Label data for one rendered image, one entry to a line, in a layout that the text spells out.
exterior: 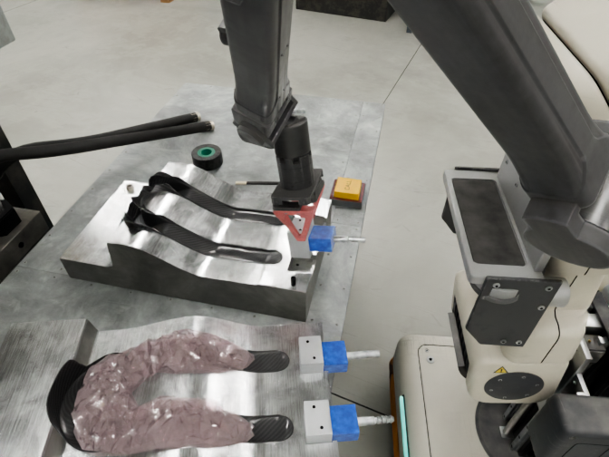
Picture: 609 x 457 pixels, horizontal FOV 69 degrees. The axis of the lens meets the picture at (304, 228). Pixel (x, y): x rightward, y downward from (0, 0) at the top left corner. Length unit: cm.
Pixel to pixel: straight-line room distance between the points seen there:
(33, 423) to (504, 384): 77
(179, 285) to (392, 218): 156
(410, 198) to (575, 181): 204
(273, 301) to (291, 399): 19
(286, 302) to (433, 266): 135
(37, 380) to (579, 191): 71
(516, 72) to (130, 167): 111
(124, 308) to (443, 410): 90
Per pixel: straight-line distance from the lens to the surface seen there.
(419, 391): 141
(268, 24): 40
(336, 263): 96
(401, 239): 218
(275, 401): 73
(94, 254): 98
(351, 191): 108
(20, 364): 81
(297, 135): 68
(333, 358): 74
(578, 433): 94
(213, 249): 89
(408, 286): 200
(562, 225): 42
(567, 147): 39
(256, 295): 83
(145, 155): 134
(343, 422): 70
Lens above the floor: 151
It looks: 44 degrees down
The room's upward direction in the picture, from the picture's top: straight up
